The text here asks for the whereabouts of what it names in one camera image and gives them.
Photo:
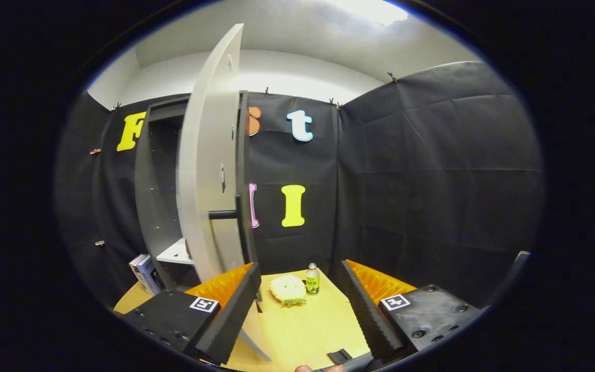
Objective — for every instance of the white book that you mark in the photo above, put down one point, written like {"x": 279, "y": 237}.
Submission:
{"x": 136, "y": 266}

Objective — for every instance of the blue book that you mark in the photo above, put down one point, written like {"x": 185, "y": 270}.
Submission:
{"x": 149, "y": 276}

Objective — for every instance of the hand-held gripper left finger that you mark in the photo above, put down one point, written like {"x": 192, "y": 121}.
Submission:
{"x": 235, "y": 315}

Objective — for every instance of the black backdrop cloth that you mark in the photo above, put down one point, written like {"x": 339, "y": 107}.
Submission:
{"x": 432, "y": 181}

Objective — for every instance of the green label bottle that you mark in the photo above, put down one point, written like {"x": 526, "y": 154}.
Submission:
{"x": 312, "y": 281}

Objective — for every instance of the dark grey shoe cabinet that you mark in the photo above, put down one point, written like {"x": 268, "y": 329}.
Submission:
{"x": 145, "y": 206}

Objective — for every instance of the ceiling light panel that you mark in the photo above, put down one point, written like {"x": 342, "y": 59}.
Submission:
{"x": 375, "y": 10}

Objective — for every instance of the dark grey bar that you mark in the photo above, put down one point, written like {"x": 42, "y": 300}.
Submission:
{"x": 514, "y": 271}

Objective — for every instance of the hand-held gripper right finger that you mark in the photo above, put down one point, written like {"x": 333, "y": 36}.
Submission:
{"x": 367, "y": 315}

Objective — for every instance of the yellow plush toy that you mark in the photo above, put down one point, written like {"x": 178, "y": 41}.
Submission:
{"x": 287, "y": 289}

